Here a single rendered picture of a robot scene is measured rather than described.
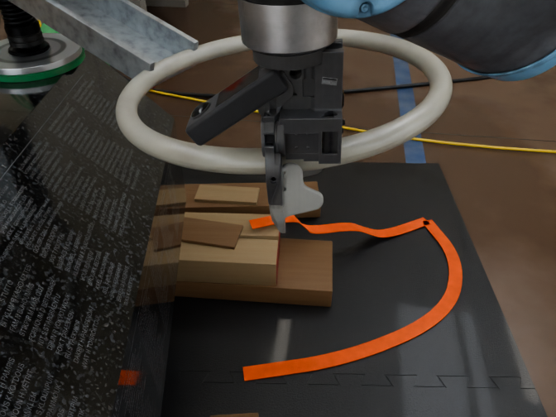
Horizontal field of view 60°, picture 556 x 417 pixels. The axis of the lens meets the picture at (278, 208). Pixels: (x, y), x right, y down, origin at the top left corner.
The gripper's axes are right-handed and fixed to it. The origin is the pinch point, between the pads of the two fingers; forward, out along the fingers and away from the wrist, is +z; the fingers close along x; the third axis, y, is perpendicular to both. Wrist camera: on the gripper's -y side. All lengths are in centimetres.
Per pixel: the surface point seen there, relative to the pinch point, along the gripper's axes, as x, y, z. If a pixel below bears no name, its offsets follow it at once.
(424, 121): 6.9, 17.4, -7.9
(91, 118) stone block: 42, -42, 9
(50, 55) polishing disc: 52, -52, -1
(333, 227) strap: 88, 10, 78
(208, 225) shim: 76, -32, 67
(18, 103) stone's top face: 35, -52, 2
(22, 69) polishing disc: 44, -55, -1
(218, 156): -0.4, -6.3, -7.6
